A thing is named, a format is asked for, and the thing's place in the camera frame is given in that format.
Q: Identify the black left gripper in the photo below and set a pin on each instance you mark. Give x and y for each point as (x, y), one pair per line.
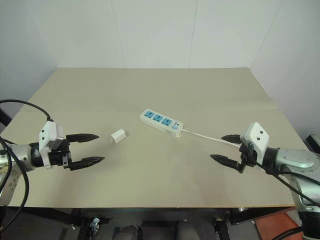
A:
(58, 158)

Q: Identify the white power strip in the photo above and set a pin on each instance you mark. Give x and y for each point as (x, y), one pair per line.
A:
(161, 122)

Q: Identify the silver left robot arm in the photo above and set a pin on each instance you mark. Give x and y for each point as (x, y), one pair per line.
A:
(21, 153)

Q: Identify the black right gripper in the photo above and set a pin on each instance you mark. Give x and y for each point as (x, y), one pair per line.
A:
(246, 157)

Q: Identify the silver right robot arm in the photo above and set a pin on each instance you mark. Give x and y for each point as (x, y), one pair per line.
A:
(295, 162)

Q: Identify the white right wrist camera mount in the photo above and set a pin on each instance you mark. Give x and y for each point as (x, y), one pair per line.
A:
(257, 137)

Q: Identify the dark object at wall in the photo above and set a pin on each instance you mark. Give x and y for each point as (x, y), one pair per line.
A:
(313, 141)

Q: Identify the black table frame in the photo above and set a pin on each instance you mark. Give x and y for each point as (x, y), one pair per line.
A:
(140, 215)

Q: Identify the dark rounded robot foot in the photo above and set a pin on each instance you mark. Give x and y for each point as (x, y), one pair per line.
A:
(127, 231)

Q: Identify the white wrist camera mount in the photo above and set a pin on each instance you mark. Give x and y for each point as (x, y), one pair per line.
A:
(50, 135)
(257, 137)

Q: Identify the white plug adapter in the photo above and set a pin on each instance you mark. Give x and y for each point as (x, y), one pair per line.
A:
(117, 136)

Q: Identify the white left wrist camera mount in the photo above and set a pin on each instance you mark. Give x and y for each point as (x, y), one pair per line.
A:
(50, 135)

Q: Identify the silver caster wheel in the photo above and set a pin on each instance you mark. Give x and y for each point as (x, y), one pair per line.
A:
(95, 223)

